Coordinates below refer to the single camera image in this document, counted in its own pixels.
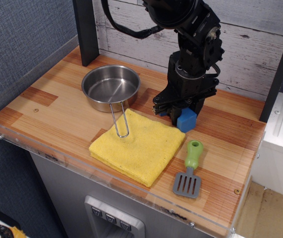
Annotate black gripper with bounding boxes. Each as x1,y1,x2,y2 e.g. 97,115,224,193
153,69,219,125

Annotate blue arch block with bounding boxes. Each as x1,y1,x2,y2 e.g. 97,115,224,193
159,108,197,133

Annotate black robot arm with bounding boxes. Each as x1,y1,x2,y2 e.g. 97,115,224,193
102,0,224,125

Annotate yellow folded cloth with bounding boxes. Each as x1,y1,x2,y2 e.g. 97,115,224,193
89,109,185,187

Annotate yellow cloth scrap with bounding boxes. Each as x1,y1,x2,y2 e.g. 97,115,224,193
10,227,27,238

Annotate white ridged side cabinet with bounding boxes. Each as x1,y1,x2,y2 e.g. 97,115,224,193
251,93,283,195

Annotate clear acrylic guard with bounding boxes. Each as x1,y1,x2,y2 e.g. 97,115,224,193
0,32,264,238

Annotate silver dispenser panel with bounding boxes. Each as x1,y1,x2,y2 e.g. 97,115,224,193
84,195,146,238

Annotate green handled grey spatula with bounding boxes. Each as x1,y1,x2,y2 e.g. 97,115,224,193
172,140,204,198

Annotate steel pot with wire handle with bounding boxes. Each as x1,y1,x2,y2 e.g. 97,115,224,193
81,64,141,138

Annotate black left post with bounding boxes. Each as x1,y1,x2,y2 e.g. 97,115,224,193
72,0,99,66

